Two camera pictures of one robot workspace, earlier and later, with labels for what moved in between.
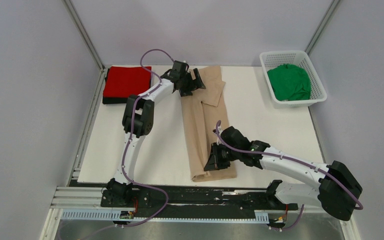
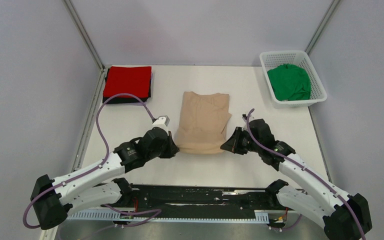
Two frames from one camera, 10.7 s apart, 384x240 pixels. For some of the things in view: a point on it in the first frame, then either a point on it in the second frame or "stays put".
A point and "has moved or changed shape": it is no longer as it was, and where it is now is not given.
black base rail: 177,199 stays put
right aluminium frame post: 321,26 stays put
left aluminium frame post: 84,33 stays put
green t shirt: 290,82 stays put
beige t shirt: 203,117 has moved or changed shape
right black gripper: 214,162 to 232,144
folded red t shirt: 126,81 stays put
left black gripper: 194,85 to 172,148
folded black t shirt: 113,100 stays put
